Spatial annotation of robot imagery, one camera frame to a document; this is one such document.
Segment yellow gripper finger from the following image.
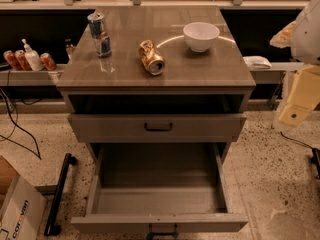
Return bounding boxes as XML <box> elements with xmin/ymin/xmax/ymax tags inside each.
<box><xmin>279</xmin><ymin>64</ymin><xmax>320</xmax><ymax>127</ymax></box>

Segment blue silver redbull can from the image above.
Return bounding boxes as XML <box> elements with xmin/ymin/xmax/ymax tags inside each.
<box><xmin>87</xmin><ymin>12</ymin><xmax>112</xmax><ymax>58</ymax></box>

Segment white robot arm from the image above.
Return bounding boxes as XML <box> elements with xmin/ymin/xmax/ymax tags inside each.
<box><xmin>270</xmin><ymin>0</ymin><xmax>320</xmax><ymax>127</ymax></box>

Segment grey drawer cabinet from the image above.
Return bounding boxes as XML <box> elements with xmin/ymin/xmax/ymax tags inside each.
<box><xmin>57</xmin><ymin>6</ymin><xmax>255</xmax><ymax>143</ymax></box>

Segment crushed gold can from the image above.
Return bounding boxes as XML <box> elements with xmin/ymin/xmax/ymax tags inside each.
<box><xmin>138</xmin><ymin>40</ymin><xmax>165</xmax><ymax>76</ymax></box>

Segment open lower grey drawer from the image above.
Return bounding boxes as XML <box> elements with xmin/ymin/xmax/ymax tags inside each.
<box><xmin>71</xmin><ymin>143</ymin><xmax>248</xmax><ymax>239</ymax></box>

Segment upper grey drawer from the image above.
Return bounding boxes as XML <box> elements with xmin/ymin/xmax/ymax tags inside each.
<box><xmin>68</xmin><ymin>114</ymin><xmax>246</xmax><ymax>143</ymax></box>

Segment red can right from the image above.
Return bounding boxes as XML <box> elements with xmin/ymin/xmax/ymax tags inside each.
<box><xmin>40</xmin><ymin>53</ymin><xmax>57</xmax><ymax>71</ymax></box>

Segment red can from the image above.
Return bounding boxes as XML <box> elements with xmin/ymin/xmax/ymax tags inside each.
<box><xmin>15</xmin><ymin>50</ymin><xmax>31</xmax><ymax>71</ymax></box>
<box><xmin>40</xmin><ymin>53</ymin><xmax>57</xmax><ymax>71</ymax></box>
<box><xmin>3</xmin><ymin>50</ymin><xmax>21</xmax><ymax>70</ymax></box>

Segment red can far left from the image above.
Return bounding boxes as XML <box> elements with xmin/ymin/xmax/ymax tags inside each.
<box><xmin>3</xmin><ymin>50</ymin><xmax>21</xmax><ymax>70</ymax></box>

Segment grey right shelf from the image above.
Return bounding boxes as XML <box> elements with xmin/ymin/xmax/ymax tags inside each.
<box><xmin>250</xmin><ymin>62</ymin><xmax>303</xmax><ymax>84</ymax></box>

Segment grey shelf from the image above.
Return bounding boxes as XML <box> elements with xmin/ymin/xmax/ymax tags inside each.
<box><xmin>250</xmin><ymin>62</ymin><xmax>303</xmax><ymax>84</ymax></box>
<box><xmin>0</xmin><ymin>64</ymin><xmax>65</xmax><ymax>87</ymax></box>

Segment white folded cloth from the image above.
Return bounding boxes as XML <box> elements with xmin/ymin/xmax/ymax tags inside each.
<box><xmin>243</xmin><ymin>56</ymin><xmax>272</xmax><ymax>69</ymax></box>

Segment white bowl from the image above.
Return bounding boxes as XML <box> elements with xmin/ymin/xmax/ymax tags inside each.
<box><xmin>183</xmin><ymin>22</ymin><xmax>220</xmax><ymax>52</ymax></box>

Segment small dark bottle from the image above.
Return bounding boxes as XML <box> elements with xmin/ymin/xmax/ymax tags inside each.
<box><xmin>65</xmin><ymin>39</ymin><xmax>75</xmax><ymax>58</ymax></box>

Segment white pump bottle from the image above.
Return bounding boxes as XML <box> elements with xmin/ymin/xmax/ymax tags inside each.
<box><xmin>22</xmin><ymin>39</ymin><xmax>43</xmax><ymax>71</ymax></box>

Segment black bar on floor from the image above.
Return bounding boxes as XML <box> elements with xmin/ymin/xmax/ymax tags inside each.
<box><xmin>44</xmin><ymin>153</ymin><xmax>77</xmax><ymax>236</ymax></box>

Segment grey left shelf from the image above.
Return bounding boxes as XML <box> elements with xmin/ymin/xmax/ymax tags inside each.
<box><xmin>0</xmin><ymin>64</ymin><xmax>65</xmax><ymax>87</ymax></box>

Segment cardboard box with logo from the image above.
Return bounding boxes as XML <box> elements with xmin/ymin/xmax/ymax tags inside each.
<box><xmin>0</xmin><ymin>156</ymin><xmax>46</xmax><ymax>240</ymax></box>

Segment black cable right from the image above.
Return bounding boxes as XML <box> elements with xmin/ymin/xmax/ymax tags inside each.
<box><xmin>279</xmin><ymin>131</ymin><xmax>320</xmax><ymax>178</ymax></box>

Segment black cable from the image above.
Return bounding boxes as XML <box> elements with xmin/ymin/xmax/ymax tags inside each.
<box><xmin>279</xmin><ymin>131</ymin><xmax>320</xmax><ymax>178</ymax></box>
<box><xmin>0</xmin><ymin>87</ymin><xmax>43</xmax><ymax>161</ymax></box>

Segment black cable left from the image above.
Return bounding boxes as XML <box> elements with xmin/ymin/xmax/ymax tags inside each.
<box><xmin>0</xmin><ymin>87</ymin><xmax>43</xmax><ymax>161</ymax></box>

